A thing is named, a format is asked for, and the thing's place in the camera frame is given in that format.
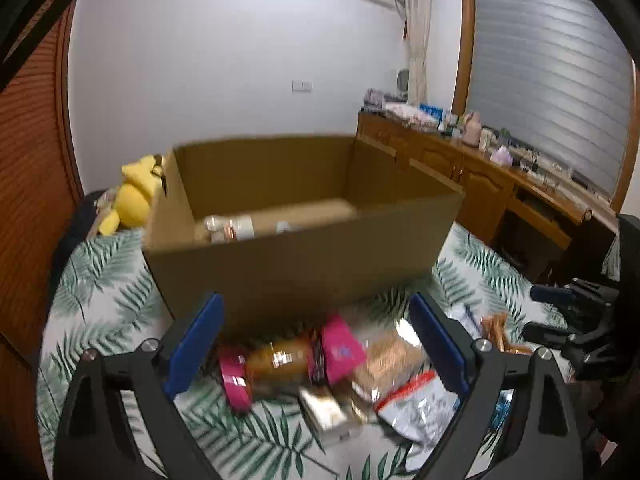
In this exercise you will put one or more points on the grey window blind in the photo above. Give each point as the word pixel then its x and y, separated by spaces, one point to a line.
pixel 550 75

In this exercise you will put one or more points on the brown slatted wardrobe door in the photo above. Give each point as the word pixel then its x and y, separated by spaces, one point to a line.
pixel 30 185

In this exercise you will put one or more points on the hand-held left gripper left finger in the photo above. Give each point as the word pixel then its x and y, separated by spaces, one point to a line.
pixel 196 345

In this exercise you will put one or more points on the gold foil snack packet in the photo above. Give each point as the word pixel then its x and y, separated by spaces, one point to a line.
pixel 327 410

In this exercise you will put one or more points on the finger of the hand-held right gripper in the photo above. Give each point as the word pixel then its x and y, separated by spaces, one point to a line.
pixel 550 294
pixel 542 334

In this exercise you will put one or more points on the white jar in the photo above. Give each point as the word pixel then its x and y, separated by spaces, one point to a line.
pixel 232 227

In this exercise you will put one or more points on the white bottle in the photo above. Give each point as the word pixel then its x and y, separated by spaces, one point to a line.
pixel 486 140

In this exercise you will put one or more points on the white wall switch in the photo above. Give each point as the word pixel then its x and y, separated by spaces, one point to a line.
pixel 302 86

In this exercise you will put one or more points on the folded floral cloth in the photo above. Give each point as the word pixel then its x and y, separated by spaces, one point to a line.
pixel 410 115

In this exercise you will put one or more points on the wooden window frame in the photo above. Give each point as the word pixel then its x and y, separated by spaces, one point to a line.
pixel 466 40

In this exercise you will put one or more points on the small round mirror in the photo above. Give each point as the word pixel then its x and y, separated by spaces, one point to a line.
pixel 402 82

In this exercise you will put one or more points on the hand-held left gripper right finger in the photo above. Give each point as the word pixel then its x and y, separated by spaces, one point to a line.
pixel 437 342

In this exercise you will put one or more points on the brown snack tube pink ends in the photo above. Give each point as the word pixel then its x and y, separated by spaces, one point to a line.
pixel 275 365

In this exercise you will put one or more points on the red-edged clear snack packet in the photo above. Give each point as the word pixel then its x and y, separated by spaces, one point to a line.
pixel 417 407

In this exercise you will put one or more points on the yellow plush toy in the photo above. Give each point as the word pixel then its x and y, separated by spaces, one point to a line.
pixel 132 200

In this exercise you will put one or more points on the row of small desk items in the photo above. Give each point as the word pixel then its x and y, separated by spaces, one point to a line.
pixel 550 167

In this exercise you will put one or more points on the cream curtain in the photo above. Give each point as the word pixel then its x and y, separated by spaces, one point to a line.
pixel 417 35

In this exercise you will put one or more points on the small white packet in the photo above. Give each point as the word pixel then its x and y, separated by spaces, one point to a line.
pixel 287 226

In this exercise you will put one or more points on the clear white snack packet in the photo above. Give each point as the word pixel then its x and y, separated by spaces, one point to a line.
pixel 465 320

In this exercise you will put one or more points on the leaf print blanket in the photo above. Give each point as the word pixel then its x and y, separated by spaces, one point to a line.
pixel 110 305

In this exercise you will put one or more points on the pink snack packet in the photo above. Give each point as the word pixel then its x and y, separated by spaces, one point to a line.
pixel 342 350

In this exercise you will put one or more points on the copper foil snack packet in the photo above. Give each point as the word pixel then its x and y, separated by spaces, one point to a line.
pixel 497 332

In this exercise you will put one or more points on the light purple pouch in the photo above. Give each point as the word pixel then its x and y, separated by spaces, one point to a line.
pixel 501 156

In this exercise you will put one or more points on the brown cardboard box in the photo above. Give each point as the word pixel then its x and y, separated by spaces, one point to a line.
pixel 300 260

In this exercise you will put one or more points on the blue box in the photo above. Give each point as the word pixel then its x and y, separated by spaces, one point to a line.
pixel 431 111

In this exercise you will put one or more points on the brown cracker packet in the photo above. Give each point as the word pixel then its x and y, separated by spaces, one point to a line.
pixel 392 362

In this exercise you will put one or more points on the wooden cabinet desk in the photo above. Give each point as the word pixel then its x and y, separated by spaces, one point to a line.
pixel 480 185

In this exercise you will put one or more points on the purple patterned box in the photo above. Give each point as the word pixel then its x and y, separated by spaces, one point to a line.
pixel 374 99

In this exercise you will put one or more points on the dark blue cloth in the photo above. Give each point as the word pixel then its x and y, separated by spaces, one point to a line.
pixel 75 230

